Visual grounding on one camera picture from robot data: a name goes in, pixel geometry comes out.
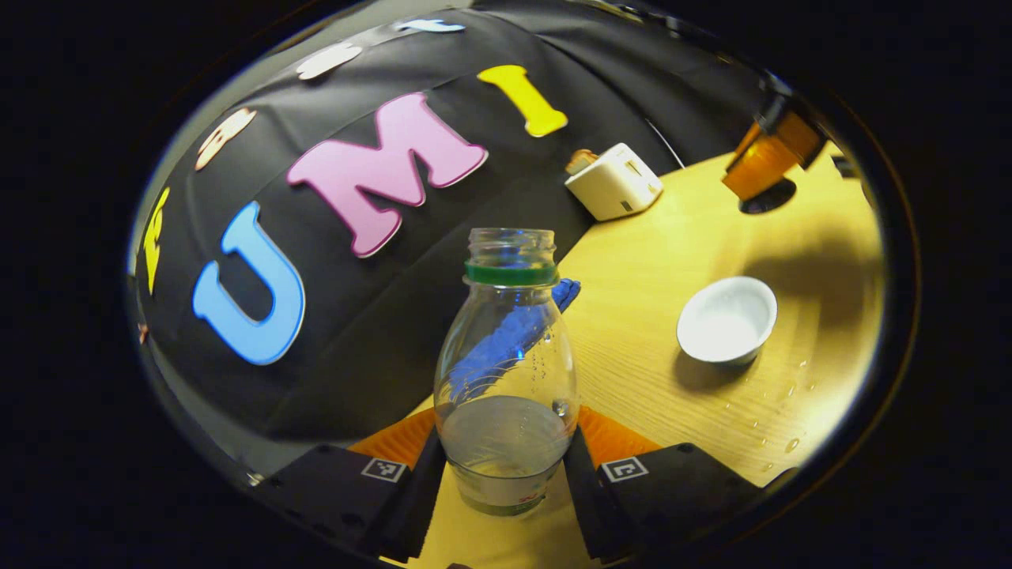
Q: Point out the white toaster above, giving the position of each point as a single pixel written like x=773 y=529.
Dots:
x=617 y=186

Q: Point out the toast slice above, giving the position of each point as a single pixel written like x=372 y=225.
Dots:
x=579 y=161

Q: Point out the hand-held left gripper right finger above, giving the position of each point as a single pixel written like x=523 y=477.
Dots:
x=585 y=506

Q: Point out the clear plastic water bottle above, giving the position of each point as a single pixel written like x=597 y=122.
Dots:
x=506 y=442

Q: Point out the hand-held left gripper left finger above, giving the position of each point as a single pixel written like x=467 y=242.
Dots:
x=419 y=506

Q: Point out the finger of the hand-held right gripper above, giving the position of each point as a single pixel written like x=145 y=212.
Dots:
x=771 y=154

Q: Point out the blue folded towel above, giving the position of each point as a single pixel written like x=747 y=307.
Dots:
x=567 y=292

